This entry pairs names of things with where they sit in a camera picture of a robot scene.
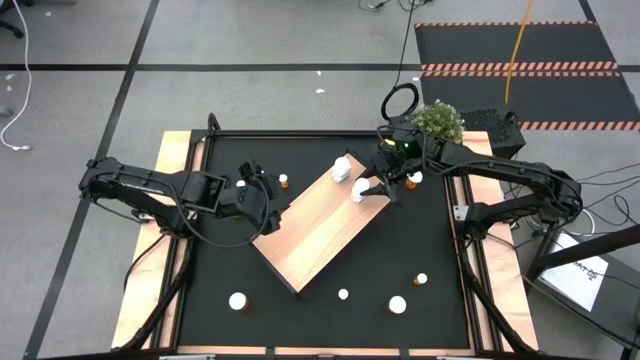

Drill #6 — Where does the white round cap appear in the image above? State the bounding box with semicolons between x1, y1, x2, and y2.
228;291;251;313

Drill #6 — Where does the black coiled cable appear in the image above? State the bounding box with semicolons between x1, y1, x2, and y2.
380;0;421;122

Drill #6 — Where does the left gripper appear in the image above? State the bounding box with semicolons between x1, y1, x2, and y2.
230;159;284;236

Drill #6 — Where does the yellow cable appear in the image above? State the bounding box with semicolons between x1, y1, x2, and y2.
503;0;536;105

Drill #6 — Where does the white floor cable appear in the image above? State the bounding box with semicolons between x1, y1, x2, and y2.
0;0;34;152

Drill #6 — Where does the black cable conduit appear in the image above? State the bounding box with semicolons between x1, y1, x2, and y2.
117;234;194;351
457;234;539;354

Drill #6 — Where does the black perforated computer tower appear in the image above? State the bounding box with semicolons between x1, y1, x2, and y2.
388;107;527;160

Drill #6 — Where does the black office chair base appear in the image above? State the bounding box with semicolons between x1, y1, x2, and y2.
0;0;36;40

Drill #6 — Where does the green potted plant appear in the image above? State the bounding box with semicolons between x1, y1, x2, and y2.
409;99;466;146

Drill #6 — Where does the black striped floor mat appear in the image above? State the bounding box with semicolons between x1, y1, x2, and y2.
413;20;640;133

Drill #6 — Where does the black side stand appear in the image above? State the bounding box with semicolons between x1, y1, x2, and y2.
522;223;640;351

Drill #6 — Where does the white supplement bottle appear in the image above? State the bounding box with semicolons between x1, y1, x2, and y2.
350;177;372;204
331;156;353;184

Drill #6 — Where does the black table edge frame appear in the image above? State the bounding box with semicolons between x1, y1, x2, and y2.
172;128;480;351

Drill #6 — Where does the white printed sheet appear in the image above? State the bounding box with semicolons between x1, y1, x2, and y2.
538;238;610;314

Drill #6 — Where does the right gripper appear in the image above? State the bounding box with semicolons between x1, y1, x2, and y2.
359;142;431;202

